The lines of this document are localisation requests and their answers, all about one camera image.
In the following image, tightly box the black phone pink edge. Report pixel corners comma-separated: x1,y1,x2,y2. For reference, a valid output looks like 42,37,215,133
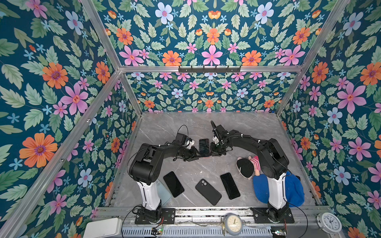
199,139,210,157

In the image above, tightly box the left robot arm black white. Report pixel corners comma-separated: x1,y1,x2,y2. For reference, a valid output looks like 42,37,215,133
129,143,200,211

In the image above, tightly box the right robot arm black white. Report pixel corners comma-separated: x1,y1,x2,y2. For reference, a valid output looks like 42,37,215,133
211,129,289,210

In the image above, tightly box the black phone lower left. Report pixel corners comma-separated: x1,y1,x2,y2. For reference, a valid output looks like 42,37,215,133
163,171,185,198

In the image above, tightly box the black phone lower right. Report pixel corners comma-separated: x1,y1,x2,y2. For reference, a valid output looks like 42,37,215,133
220,173,241,200

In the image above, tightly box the light blue phone case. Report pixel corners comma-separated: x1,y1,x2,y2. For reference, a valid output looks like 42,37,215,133
157,180,172,206

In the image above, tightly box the round beige clock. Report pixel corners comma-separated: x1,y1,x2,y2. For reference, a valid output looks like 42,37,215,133
223,213,243,236

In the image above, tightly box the blue cloth hat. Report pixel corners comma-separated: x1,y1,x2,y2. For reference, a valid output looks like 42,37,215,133
252,172,305,207

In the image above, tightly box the white box device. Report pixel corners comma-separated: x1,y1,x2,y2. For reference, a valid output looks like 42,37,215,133
83,218,122,238

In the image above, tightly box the white alarm clock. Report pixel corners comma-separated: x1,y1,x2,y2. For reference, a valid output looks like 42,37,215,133
317,212,342,234

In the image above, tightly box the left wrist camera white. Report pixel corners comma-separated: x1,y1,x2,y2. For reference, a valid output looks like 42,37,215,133
185,139,195,149

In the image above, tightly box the black phone case camera cutout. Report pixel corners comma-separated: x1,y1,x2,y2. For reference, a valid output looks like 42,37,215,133
195,179,222,206

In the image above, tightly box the aluminium front rail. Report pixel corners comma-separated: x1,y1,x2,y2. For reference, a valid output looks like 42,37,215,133
94,206,331,220

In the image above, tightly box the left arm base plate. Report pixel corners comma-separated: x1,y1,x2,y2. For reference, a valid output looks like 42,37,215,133
135,208,176,225

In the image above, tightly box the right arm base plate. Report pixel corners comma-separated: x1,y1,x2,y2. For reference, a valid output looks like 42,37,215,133
250,207,295,224

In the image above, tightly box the black hook rail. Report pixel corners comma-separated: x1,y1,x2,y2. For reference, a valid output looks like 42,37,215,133
178,65,241,74

